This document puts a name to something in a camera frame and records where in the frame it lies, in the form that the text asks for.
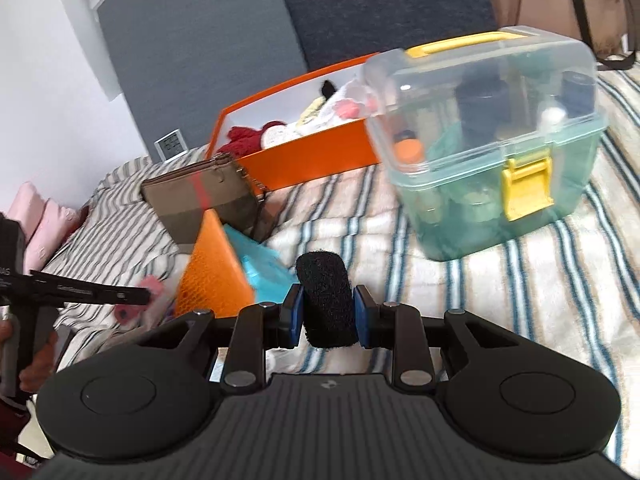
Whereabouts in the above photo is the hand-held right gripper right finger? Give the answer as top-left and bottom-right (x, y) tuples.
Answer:
(352, 285), (521, 391)

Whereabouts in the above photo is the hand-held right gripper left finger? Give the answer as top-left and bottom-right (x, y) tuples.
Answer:
(135, 285), (303, 393)

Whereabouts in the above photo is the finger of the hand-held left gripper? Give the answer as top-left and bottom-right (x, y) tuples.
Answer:
(30, 270), (152, 307)

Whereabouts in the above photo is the black fuzzy roll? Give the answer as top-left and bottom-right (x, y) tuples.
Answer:
(295, 250), (361, 350)

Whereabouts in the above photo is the pink and white soft toy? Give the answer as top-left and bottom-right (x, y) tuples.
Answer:
(112, 275), (168, 331)

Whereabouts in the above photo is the orange honeycomb silicone mat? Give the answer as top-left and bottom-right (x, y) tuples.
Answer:
(174, 208), (257, 318)

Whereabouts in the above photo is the orange cardboard box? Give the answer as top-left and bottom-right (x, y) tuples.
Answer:
(206, 52), (386, 193)

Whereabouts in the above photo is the white round puff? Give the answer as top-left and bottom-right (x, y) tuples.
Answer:
(260, 122), (301, 148)

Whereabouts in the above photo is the dark red plush bear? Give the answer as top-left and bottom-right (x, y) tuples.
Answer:
(216, 121), (286, 158)

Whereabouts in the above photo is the white plush toy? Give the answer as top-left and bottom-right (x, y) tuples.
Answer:
(320, 77), (382, 126)

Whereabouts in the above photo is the person's left hand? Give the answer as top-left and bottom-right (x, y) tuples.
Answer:
(0, 320), (60, 395)

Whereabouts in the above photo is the pink pillow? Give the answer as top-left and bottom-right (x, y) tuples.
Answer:
(10, 182), (83, 276)

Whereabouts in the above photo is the teal cloth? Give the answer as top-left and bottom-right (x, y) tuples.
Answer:
(222, 224), (297, 303)

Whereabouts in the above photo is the olive canvas zipper pouch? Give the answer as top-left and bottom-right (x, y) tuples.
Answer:
(140, 152), (273, 246)

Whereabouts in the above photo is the clear plastic storage box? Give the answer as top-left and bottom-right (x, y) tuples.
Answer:
(357, 27), (608, 261)

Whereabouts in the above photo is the white digital thermometer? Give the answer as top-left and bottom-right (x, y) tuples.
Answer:
(154, 130), (190, 160)

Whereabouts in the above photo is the striped blanket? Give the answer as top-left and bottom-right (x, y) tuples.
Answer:
(15, 62), (640, 480)

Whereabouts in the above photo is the grey headboard panel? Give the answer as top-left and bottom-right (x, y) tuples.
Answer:
(97, 0), (308, 148)

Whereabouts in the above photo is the navy headboard panel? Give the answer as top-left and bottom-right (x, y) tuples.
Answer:
(270, 0), (501, 73)

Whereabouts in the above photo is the brown paper bag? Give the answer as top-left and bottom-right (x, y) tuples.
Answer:
(487, 0), (638, 71)

